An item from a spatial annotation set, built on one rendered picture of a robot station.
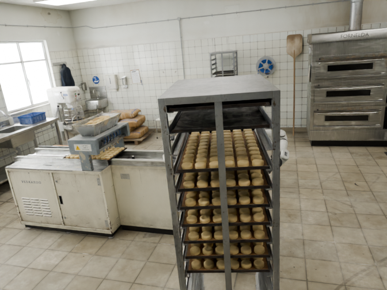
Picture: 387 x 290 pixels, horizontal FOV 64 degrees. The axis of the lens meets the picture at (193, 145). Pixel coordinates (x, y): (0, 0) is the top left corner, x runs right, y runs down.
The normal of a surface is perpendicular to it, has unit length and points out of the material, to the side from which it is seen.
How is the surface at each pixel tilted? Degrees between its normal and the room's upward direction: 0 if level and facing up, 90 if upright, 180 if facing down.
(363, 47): 90
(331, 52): 90
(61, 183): 90
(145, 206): 90
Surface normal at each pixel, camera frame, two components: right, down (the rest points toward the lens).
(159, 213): -0.28, 0.32
